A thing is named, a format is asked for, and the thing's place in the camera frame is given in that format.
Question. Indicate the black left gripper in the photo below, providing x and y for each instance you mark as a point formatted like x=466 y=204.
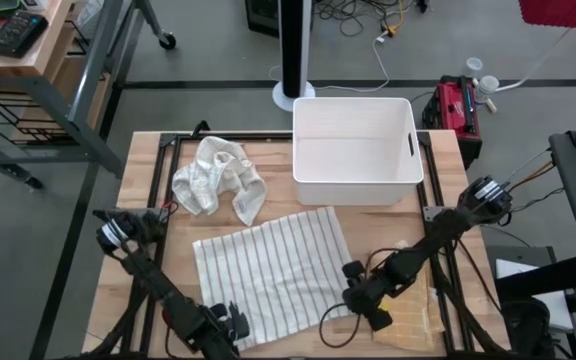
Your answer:
x=213 y=342

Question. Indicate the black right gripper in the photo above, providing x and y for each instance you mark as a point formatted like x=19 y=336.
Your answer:
x=375 y=295

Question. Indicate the yellow checked towel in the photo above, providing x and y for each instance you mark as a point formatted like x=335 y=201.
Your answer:
x=413 y=320

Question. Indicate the white towel with red stripes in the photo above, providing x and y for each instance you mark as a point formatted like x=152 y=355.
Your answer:
x=268 y=270

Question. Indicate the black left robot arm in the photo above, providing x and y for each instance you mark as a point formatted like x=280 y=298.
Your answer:
x=148 y=280

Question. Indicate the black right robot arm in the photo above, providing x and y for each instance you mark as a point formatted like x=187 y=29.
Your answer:
x=443 y=232

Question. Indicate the crumpled cream towel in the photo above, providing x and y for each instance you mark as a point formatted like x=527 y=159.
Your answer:
x=208 y=175

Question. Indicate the black bag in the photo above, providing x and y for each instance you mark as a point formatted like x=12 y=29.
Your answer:
x=528 y=325

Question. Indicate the white paper sheet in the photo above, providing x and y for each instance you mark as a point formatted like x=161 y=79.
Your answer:
x=558 y=305

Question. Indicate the white perforated plastic basket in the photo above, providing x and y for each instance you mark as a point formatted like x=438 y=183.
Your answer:
x=358 y=145

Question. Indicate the red tool bag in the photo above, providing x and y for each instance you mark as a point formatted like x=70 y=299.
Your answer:
x=453 y=110

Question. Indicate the white plastic jar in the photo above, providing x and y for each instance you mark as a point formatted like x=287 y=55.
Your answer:
x=472 y=67
x=487 y=87

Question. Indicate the white and black tower fan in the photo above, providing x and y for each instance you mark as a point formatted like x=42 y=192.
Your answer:
x=293 y=50

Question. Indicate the black caster wheel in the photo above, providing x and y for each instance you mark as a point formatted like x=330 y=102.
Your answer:
x=167 y=41

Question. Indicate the black box on floor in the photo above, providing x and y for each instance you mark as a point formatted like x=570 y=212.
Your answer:
x=260 y=15

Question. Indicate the red ribbed panel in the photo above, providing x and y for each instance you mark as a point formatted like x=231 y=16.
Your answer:
x=563 y=12

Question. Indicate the black keypad device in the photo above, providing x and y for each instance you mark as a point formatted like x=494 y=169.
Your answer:
x=18 y=32

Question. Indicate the green tray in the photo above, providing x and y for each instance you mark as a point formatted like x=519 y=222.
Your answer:
x=3 y=6

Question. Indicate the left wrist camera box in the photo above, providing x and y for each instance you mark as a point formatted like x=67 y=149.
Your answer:
x=219 y=311

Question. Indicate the black aluminium table frame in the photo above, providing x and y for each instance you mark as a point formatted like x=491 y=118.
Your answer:
x=238 y=135

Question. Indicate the wooden workbench with steel frame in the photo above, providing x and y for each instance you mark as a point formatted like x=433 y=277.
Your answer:
x=28 y=55

